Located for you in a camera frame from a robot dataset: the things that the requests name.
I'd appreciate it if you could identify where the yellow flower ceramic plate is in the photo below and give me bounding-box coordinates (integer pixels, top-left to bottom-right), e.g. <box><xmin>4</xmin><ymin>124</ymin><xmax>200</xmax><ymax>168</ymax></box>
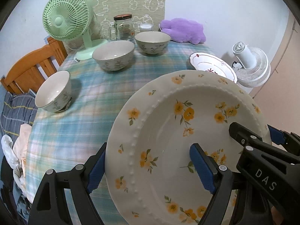
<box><xmin>105</xmin><ymin>70</ymin><xmax>271</xmax><ymax>224</ymax></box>

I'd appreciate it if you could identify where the red pattern white plate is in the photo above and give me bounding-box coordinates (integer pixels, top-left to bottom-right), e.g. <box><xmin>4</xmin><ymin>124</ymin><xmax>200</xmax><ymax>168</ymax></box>
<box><xmin>189</xmin><ymin>52</ymin><xmax>237</xmax><ymax>83</ymax></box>

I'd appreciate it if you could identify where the floral bowl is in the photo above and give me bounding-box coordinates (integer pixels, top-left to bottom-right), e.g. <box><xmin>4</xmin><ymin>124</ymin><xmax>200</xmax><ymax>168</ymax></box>
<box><xmin>135</xmin><ymin>31</ymin><xmax>171</xmax><ymax>55</ymax></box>
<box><xmin>35</xmin><ymin>70</ymin><xmax>72</xmax><ymax>113</ymax></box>
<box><xmin>92</xmin><ymin>40</ymin><xmax>135</xmax><ymax>72</ymax></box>

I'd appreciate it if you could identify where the pile of light clothes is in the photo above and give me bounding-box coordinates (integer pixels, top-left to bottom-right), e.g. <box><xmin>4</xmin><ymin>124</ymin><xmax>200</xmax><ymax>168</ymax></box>
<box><xmin>1</xmin><ymin>123</ymin><xmax>32</xmax><ymax>196</ymax></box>

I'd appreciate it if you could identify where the plaid blue green tablecloth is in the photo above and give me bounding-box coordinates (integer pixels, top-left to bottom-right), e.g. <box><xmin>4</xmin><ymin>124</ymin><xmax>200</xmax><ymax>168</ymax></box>
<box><xmin>25</xmin><ymin>42</ymin><xmax>212</xmax><ymax>201</ymax></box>

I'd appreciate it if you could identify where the white floor fan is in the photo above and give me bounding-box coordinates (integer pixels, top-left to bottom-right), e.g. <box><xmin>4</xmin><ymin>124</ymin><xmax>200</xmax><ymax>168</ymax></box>
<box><xmin>232</xmin><ymin>42</ymin><xmax>271</xmax><ymax>88</ymax></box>

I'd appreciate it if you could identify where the dark plaid pillow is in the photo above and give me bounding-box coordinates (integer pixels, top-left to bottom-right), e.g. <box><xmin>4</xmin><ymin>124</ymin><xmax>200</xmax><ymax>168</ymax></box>
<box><xmin>1</xmin><ymin>89</ymin><xmax>38</xmax><ymax>143</ymax></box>

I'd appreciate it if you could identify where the purple plush toy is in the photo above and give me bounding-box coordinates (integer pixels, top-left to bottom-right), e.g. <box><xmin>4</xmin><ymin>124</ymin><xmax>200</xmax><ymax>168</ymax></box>
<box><xmin>159</xmin><ymin>18</ymin><xmax>206</xmax><ymax>45</ymax></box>

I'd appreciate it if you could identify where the wooden headboard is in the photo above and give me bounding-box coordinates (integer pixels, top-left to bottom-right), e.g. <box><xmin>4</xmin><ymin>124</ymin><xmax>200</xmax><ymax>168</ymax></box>
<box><xmin>1</xmin><ymin>37</ymin><xmax>68</xmax><ymax>95</ymax></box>

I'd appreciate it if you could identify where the white cotton swab container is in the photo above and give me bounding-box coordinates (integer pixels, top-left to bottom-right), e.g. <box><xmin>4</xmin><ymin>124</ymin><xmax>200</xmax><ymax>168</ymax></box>
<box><xmin>138</xmin><ymin>23</ymin><xmax>153</xmax><ymax>32</ymax></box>

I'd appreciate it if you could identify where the glass jar red lid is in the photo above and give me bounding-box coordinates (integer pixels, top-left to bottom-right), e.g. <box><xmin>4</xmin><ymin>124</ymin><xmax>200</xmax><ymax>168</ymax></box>
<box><xmin>113</xmin><ymin>14</ymin><xmax>135</xmax><ymax>41</ymax></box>

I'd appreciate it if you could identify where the green desk fan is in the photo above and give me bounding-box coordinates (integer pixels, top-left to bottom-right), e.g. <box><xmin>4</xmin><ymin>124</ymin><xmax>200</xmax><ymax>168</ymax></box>
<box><xmin>42</xmin><ymin>0</ymin><xmax>108</xmax><ymax>62</ymax></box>

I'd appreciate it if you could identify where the glass mug with handle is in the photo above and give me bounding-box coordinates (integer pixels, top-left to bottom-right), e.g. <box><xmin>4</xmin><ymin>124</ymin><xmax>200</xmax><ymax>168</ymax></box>
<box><xmin>100</xmin><ymin>19</ymin><xmax>117</xmax><ymax>41</ymax></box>

